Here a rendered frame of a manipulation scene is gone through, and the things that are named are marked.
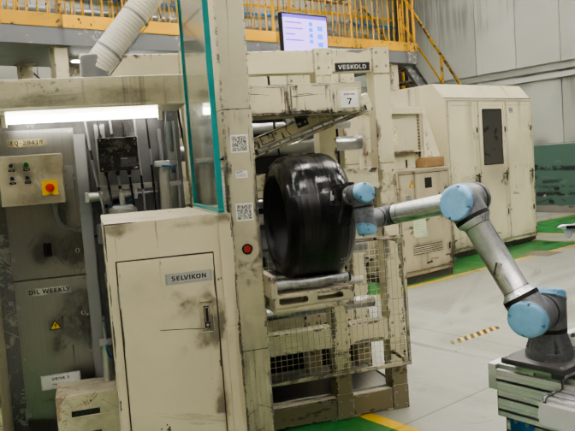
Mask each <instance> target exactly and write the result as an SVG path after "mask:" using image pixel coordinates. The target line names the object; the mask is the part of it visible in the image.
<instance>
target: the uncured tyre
mask: <svg viewBox="0 0 575 431"><path fill-rule="evenodd" d="M345 182H349V180H348V178H347V175H346V173H345V171H344V169H343V168H342V166H341V165H340V164H339V163H338V162H337V161H336V160H335V159H333V158H332V157H331V156H329V155H326V154H322V153H313V154H300V155H288V156H281V157H279V158H277V159H276V160H275V161H274V162H273V163H272V164H271V165H270V167H269V168H268V170H267V172H266V175H265V178H264V189H263V214H264V230H265V236H266V240H267V245H268V248H269V252H270V256H271V259H272V262H273V264H274V265H275V267H276V269H277V270H278V271H279V272H280V273H281V274H282V275H284V276H285V277H287V278H288V279H289V278H297V277H304V276H311V275H324V274H331V273H339V272H341V271H342V270H343V269H344V268H345V266H346V265H347V264H348V262H349V261H350V259H351V257H352V254H353V249H354V245H355V238H356V227H355V225H356V224H355V219H354V213H353V215H352V220H351V225H350V226H341V225H340V224H339V222H338V221H339V214H340V209H341V206H340V205H329V201H330V191H332V189H331V186H332V185H335V184H344V183H345ZM323 254H324V255H323ZM315 255H321V256H315ZM309 256H314V257H309ZM342 257H347V260H346V261H345V262H344V263H340V261H341V258H342Z"/></svg>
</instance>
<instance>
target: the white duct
mask: <svg viewBox="0 0 575 431"><path fill-rule="evenodd" d="M162 1H163V0H128V1H127V3H126V4H125V5H124V6H123V7H122V10H121V11H120V12H119V14H118V15H117V16H116V18H115V19H114V20H113V21H112V23H111V24H110V26H109V27H108V28H107V30H106V31H105V32H104V34H103V35H102V36H101V38H100V39H99V40H98V41H97V42H96V44H95V45H94V47H93V48H92V50H91V51H90V52H89V54H97V55H98V59H97V62H96V66H97V67H99V68H101V69H103V70H105V71H108V72H110V71H111V70H112V69H113V67H114V66H115V65H116V64H117V62H118V61H119V60H120V59H121V57H122V55H123V54H124V53H125V51H126V50H127V48H128V47H129V45H130V44H131V43H132V42H133V41H134V40H135V38H136V37H137V35H138V34H139V32H140V31H141V30H142V28H143V27H144V26H145V25H146V23H147V21H148V20H149V19H150V18H151V16H152V15H153V14H154V13H155V11H156V10H157V8H158V7H159V5H160V4H161V3H162Z"/></svg>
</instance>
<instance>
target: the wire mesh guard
mask: <svg viewBox="0 0 575 431"><path fill-rule="evenodd" d="M397 238H401V243H400V248H401V251H400V252H401V257H397V258H401V263H402V278H403V291H402V292H404V297H400V298H404V302H403V303H404V306H405V308H401V309H405V313H404V314H405V319H401V320H405V321H406V324H405V325H406V330H402V331H406V335H405V336H406V341H402V342H406V349H407V356H408V361H407V362H404V361H402V359H403V358H402V353H397V354H401V362H397V360H399V359H397V354H392V355H396V359H395V360H396V363H392V361H394V360H392V356H391V360H390V361H391V363H387V362H388V361H387V358H386V361H384V362H386V364H382V363H383V362H382V360H381V362H379V363H381V365H376V366H370V367H366V368H360V366H362V365H360V360H364V361H365V359H359V360H355V361H359V369H355V367H357V366H355V364H354V366H353V367H354V369H351V370H350V369H349V370H346V371H341V372H339V366H338V372H335V373H334V371H333V373H330V374H325V375H323V372H326V371H322V374H321V375H315V376H310V377H305V378H300V375H297V376H299V379H294V377H295V376H294V371H296V370H292V371H293V376H291V377H293V380H288V381H283V379H285V378H283V377H282V378H281V379H282V381H279V382H277V380H280V379H277V374H280V373H276V382H274V383H271V387H279V386H285V385H290V384H295V383H301V382H306V381H315V380H321V379H326V378H331V377H336V376H341V375H350V374H356V373H361V372H366V371H372V370H377V369H386V368H392V367H397V366H402V365H408V364H412V353H411V338H410V323H409V309H408V294H407V279H406V251H405V235H404V234H395V235H387V236H379V237H370V238H362V239H355V243H357V245H358V242H366V241H368V250H366V251H369V241H373V246H374V240H378V243H379V240H382V239H394V248H395V247H399V246H395V239H397ZM375 364H377V363H375ZM364 365H367V364H364ZM308 375H311V373H310V374H308Z"/></svg>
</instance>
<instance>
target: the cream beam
mask: <svg viewBox="0 0 575 431"><path fill-rule="evenodd" d="M249 87H250V99H251V110H252V118H253V119H252V121H259V120H275V119H292V118H294V117H295V116H303V115H308V116H321V115H351V114H353V113H357V112H360V111H363V109H362V95H361V82H360V81H354V82H331V83H309V84H286V85H264V86H249ZM355 90H358V100H359V106H358V107H347V108H342V107H341V91H355Z"/></svg>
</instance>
